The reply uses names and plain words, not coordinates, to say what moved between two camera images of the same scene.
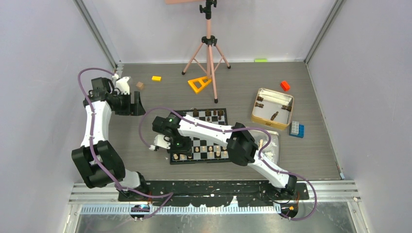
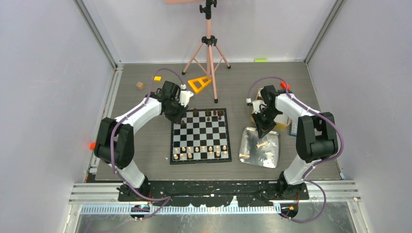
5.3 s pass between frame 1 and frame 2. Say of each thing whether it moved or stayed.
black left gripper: moved
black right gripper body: moved
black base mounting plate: stayed
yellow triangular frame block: stayed
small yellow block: stayed
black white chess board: stayed
